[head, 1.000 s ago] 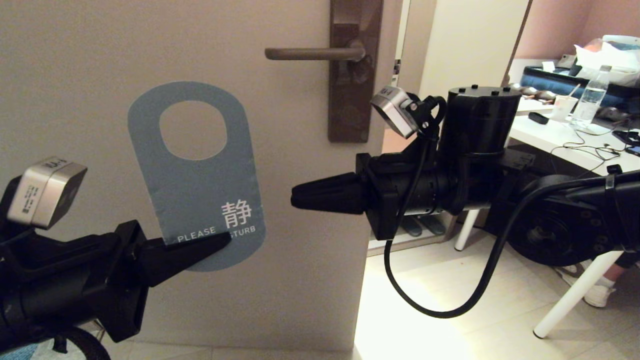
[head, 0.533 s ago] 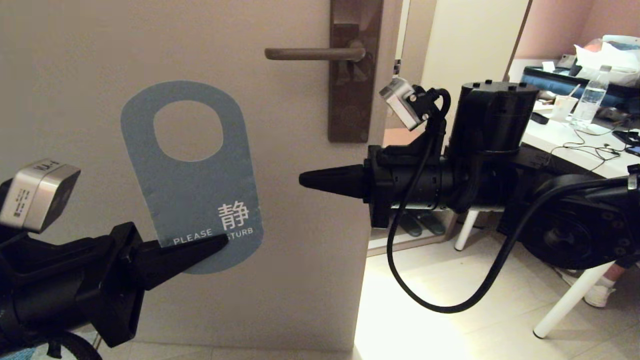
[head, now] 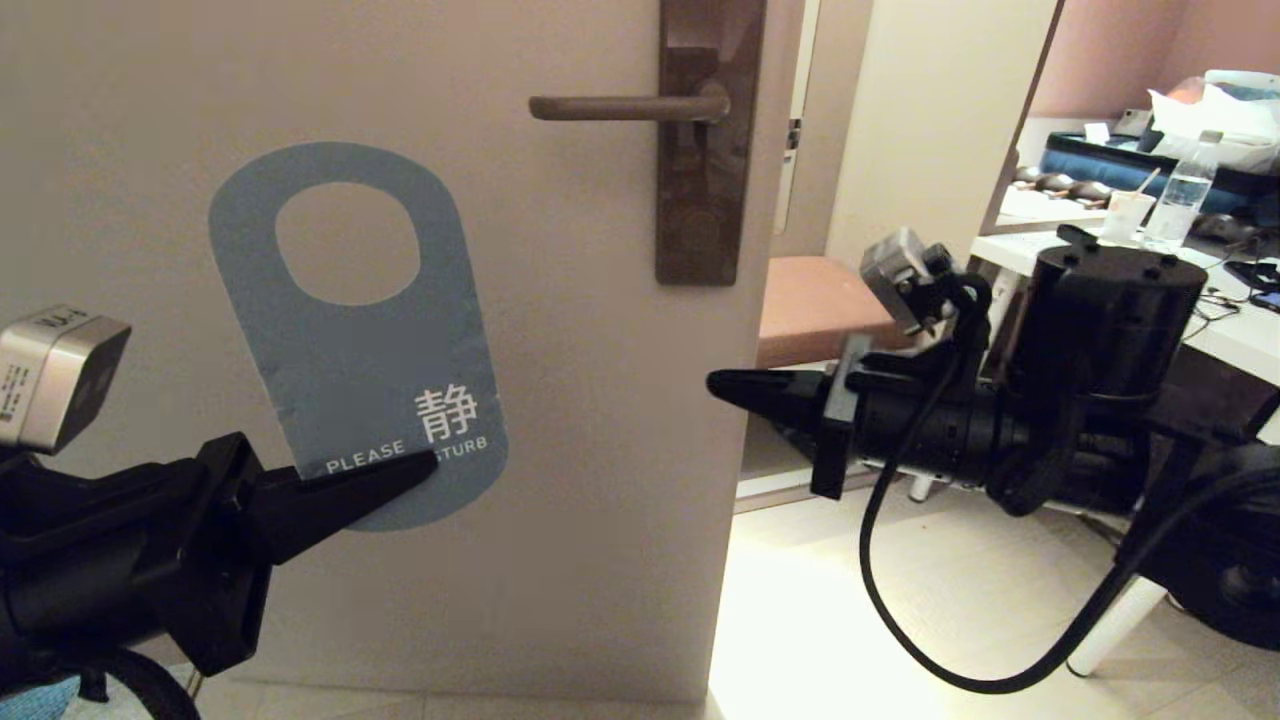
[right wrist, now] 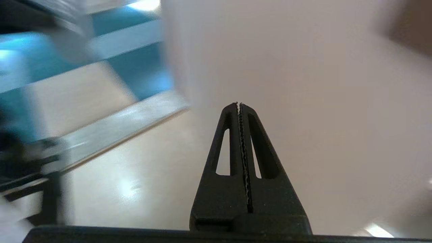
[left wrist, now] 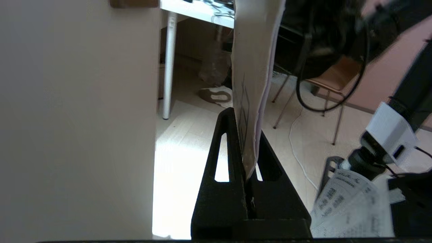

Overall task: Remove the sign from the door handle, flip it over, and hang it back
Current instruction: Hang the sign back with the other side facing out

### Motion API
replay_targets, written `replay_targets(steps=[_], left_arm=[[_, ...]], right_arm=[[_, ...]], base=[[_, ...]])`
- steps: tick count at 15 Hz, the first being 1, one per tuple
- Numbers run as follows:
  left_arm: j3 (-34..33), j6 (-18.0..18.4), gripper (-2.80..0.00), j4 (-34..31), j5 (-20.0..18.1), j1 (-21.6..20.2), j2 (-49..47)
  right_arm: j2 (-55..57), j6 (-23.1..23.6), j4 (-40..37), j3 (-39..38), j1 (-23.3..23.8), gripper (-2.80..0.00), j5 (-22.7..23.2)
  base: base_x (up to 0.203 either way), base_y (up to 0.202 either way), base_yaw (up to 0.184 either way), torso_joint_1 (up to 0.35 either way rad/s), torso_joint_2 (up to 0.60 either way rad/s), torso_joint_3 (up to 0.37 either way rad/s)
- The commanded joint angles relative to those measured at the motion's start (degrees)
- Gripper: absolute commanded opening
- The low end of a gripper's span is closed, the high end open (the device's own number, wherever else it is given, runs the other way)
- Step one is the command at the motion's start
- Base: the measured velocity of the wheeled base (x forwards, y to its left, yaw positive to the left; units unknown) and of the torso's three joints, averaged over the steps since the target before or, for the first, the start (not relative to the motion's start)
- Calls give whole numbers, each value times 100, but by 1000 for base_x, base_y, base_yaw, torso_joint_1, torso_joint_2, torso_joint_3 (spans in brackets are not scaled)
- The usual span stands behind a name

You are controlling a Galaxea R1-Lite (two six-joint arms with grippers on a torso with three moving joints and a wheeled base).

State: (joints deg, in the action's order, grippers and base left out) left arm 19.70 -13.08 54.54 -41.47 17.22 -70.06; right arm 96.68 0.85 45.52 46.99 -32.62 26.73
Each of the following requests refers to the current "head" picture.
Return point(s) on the white paper sheet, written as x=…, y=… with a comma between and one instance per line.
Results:
x=1045, y=208

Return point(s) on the black smartphone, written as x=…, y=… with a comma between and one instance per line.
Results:
x=1258, y=282

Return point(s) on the blue and white door hanger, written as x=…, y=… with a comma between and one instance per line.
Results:
x=360, y=370

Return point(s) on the clear plastic water bottle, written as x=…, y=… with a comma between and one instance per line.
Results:
x=1180, y=200

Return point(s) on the dark blue tray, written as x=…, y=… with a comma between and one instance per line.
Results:
x=1090, y=165

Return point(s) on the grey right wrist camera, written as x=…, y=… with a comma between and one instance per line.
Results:
x=900, y=275

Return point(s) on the white shelf bench unit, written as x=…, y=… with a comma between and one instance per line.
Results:
x=930, y=100

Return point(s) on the blue carpet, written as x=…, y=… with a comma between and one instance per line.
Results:
x=40, y=705

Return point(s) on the beige room door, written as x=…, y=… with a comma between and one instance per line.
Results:
x=580, y=400

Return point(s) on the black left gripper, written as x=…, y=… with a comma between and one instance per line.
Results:
x=215, y=560

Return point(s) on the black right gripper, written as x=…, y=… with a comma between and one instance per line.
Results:
x=835, y=440

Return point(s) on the white paper cup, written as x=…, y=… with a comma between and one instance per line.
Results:
x=1125, y=215

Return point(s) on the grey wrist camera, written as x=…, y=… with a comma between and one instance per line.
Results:
x=60, y=380
x=900, y=275

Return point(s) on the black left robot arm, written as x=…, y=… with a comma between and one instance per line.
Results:
x=60, y=590

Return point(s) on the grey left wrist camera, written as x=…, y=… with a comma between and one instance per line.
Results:
x=60, y=380

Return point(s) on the white plastic bag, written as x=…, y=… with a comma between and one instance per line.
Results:
x=1230, y=120

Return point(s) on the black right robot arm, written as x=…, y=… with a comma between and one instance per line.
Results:
x=1110, y=320

